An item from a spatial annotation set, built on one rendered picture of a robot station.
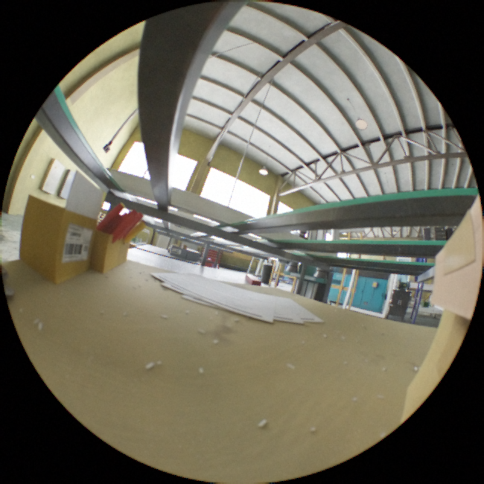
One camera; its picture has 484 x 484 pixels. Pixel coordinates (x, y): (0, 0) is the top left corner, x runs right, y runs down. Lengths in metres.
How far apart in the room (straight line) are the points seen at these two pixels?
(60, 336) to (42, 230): 0.14
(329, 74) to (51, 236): 8.06
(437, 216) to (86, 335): 0.37
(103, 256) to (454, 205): 0.53
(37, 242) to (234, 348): 0.28
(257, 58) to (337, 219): 7.79
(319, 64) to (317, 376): 7.90
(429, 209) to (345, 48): 7.78
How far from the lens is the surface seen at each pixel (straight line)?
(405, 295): 4.41
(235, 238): 0.57
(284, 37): 7.67
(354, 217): 0.24
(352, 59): 8.03
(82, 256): 0.28
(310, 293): 2.26
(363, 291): 4.74
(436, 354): 0.17
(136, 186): 0.61
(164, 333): 0.17
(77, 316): 0.18
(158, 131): 0.16
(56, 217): 0.23
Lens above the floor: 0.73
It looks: 7 degrees up
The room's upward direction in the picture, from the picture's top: 14 degrees clockwise
